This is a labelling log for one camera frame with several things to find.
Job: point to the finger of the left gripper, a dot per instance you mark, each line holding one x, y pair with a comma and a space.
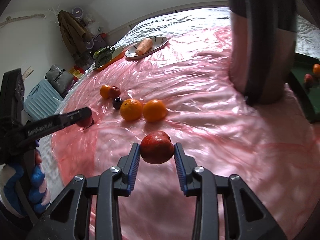
71, 118

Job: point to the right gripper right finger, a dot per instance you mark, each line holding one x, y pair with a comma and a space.
245, 216

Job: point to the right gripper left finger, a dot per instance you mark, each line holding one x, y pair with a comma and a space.
68, 217

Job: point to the large red apple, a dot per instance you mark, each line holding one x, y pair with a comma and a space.
156, 148

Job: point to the small red apple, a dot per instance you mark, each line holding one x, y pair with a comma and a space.
308, 80

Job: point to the blue white gloved hand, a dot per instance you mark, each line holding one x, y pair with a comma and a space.
24, 191

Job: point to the light blue suitcase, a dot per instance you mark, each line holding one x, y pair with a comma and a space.
42, 101

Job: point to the grey printed bag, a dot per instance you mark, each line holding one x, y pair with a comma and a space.
59, 78

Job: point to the yellow red snack boxes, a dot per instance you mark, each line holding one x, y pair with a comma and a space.
76, 71

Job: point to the dark plum centre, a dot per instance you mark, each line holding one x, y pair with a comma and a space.
117, 102

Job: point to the large bumpy orange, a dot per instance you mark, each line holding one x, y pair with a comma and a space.
131, 110

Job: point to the green leafy vegetable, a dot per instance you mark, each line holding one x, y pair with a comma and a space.
103, 55

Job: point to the brown hanging coat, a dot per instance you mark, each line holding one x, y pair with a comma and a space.
75, 37

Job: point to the orange plate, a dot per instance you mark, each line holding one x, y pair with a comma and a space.
117, 55

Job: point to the smooth orange right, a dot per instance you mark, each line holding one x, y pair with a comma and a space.
154, 110

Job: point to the small white fan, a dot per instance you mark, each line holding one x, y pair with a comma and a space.
77, 12

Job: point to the orange carrot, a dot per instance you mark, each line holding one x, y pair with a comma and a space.
144, 46

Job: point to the black white striped plate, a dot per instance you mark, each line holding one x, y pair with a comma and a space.
159, 42

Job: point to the pink plastic sheet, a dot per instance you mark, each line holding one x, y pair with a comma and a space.
273, 148

